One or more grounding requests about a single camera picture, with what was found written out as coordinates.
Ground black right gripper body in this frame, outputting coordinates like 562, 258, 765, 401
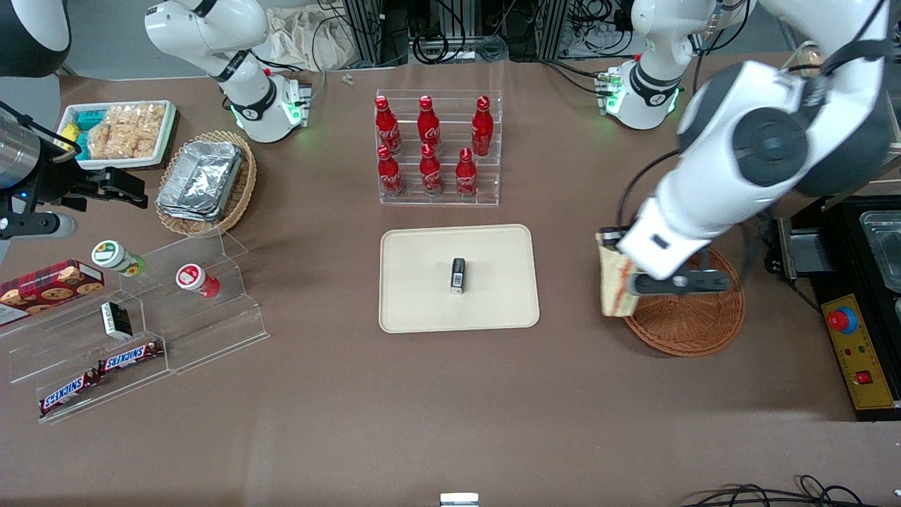
0, 151, 106, 215

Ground sandwich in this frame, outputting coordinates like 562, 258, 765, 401
596, 232, 640, 318

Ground white rectangular snack tray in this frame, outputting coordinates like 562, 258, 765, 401
58, 100, 177, 170

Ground brown round wicker basket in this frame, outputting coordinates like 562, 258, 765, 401
624, 246, 745, 358

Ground aluminium foil tray stack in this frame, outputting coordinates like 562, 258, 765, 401
156, 140, 244, 223

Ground light wicker basket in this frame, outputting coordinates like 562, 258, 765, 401
156, 130, 258, 236

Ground beige plastic tray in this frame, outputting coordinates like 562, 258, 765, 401
379, 224, 541, 334

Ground rice cracker bag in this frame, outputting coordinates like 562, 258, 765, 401
86, 103, 166, 160

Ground green sunflower yogurt cup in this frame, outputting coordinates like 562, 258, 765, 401
92, 240, 146, 277

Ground teal snack packet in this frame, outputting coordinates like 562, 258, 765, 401
74, 109, 103, 159

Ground red strawberry yogurt cup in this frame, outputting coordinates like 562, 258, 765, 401
175, 263, 221, 299

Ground red tartan cookie box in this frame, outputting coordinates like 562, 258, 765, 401
0, 260, 105, 326

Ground clear acrylic stepped shelf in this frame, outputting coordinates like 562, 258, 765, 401
0, 227, 270, 425

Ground red cola bottle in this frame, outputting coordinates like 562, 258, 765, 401
374, 96, 402, 156
417, 96, 441, 157
455, 148, 479, 199
420, 144, 444, 196
472, 96, 495, 157
377, 145, 406, 198

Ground Snickers chocolate bar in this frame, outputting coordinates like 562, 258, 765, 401
97, 339, 165, 375
39, 370, 101, 416

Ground black appliance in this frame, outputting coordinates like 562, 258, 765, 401
774, 194, 901, 423

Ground clear acrylic bottle rack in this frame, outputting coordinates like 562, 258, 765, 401
375, 89, 503, 207

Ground yellow control box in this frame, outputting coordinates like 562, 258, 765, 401
821, 292, 900, 411

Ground metal pan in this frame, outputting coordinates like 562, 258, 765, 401
859, 210, 901, 293

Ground white cloth bag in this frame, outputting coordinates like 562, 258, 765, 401
264, 6, 353, 71

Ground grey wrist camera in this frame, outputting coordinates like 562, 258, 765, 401
0, 211, 78, 240

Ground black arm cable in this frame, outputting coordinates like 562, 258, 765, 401
617, 149, 680, 230

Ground aluminium equipment frame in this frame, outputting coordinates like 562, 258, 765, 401
341, 0, 571, 65

